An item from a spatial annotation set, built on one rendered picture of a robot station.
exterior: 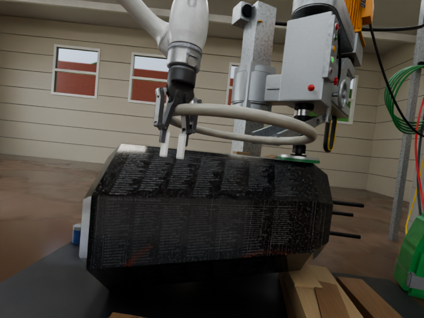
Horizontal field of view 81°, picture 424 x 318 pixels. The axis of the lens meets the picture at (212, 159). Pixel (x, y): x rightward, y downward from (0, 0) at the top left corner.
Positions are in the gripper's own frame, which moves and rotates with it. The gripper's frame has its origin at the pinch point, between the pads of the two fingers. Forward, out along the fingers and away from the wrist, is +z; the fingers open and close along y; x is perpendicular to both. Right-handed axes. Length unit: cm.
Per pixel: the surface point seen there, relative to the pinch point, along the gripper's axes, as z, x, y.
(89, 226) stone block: 38, 59, -3
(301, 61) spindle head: -52, 14, 73
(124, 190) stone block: 21, 52, 8
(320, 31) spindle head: -65, 7, 75
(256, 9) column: -122, 85, 108
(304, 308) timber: 58, -7, 67
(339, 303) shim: 56, -14, 81
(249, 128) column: -28, 85, 118
